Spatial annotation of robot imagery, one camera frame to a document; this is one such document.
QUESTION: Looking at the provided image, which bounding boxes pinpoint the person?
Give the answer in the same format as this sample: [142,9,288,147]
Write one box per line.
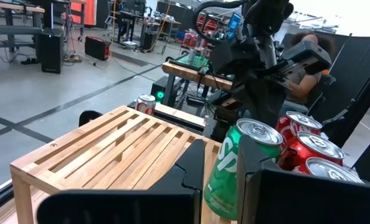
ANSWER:
[278,30,337,116]

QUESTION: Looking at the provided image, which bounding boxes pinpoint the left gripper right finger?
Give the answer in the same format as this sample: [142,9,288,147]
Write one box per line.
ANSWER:
[237,136,370,224]

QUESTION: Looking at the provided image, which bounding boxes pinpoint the blue screen tablet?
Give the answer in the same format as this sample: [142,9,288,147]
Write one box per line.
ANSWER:
[227,12,242,41]

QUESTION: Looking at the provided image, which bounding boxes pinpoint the black computer tower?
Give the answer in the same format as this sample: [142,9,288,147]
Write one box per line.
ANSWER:
[40,29,64,75]

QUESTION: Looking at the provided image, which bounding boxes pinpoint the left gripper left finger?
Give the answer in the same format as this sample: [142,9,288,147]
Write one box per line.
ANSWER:
[36,138,206,224]

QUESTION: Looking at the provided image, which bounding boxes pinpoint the red black equipment case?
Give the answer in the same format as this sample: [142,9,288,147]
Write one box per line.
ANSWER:
[84,35,111,62]

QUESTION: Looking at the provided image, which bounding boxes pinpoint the green soda can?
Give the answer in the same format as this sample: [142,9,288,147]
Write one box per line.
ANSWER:
[203,117,285,222]

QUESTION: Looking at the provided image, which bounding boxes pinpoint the orange wall panel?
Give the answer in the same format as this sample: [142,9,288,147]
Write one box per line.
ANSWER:
[69,0,97,27]

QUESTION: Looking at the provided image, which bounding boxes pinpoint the wooden slatted shelf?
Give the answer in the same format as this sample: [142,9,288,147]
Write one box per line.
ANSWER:
[9,105,235,224]

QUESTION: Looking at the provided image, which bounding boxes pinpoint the wooden workbench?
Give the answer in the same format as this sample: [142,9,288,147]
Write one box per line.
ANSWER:
[161,58,235,108]

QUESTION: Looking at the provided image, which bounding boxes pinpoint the black computer green light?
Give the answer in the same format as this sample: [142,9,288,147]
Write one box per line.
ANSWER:
[150,76,173,108]

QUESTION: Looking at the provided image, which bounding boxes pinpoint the black clamp bracket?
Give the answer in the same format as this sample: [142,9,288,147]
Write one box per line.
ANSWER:
[78,110,103,128]

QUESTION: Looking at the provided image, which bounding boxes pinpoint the red can white labels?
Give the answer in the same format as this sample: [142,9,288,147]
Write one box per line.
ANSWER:
[292,157,365,184]

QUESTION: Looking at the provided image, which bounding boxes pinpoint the red can barcode label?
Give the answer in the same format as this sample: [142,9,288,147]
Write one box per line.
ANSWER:
[275,111,323,141]

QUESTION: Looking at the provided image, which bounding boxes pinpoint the grey metal bench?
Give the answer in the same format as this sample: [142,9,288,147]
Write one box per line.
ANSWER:
[0,0,45,54]

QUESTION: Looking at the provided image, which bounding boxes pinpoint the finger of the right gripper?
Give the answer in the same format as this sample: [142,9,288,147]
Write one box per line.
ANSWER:
[264,40,332,125]
[211,40,265,125]

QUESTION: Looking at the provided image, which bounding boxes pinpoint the red can small label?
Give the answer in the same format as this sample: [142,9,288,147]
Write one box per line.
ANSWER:
[278,131,346,170]

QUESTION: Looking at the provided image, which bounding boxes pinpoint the black partition panel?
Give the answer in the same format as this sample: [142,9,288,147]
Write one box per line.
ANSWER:
[321,30,370,184]

